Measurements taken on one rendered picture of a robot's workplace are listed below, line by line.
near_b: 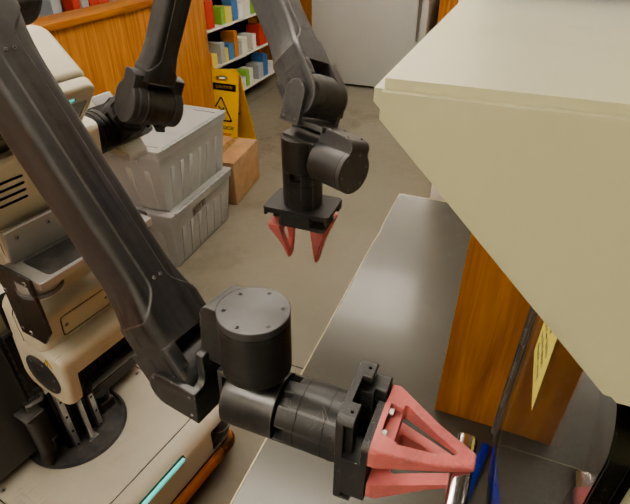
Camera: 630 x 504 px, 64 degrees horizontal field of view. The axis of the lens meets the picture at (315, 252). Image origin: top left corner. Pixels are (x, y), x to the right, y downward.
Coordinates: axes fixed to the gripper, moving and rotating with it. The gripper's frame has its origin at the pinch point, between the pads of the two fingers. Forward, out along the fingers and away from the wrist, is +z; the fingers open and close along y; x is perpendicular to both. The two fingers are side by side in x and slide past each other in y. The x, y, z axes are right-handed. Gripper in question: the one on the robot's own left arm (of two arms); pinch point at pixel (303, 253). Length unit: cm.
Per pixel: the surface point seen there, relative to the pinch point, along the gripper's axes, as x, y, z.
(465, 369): -9.3, 27.1, 6.3
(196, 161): 138, -115, 61
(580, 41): -39, 27, -41
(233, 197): 179, -122, 104
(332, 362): -6.0, 7.2, 15.8
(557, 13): -33, 27, -41
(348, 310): 7.0, 5.7, 15.8
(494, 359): -9.4, 30.3, 3.1
